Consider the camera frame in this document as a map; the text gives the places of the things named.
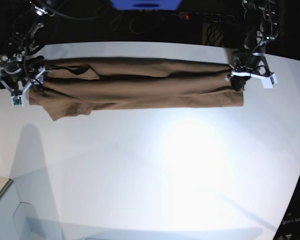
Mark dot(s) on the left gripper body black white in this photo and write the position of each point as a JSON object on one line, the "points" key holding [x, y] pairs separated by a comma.
{"points": [[257, 68]]}

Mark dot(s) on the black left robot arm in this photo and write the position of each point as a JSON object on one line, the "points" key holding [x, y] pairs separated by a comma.
{"points": [[262, 28]]}

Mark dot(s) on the blue box overhead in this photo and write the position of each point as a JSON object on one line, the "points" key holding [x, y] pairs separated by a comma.
{"points": [[131, 5]]}

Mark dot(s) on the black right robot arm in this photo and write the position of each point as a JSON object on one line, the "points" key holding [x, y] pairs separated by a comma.
{"points": [[21, 22]]}

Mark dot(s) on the black power strip red switch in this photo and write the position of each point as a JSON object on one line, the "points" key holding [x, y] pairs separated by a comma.
{"points": [[206, 17]]}

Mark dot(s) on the brown t-shirt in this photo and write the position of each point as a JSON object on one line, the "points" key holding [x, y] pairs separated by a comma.
{"points": [[79, 86]]}

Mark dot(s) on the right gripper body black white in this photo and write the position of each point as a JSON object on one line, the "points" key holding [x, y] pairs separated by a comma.
{"points": [[19, 83]]}

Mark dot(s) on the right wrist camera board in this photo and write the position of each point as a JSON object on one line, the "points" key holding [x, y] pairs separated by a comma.
{"points": [[17, 100]]}

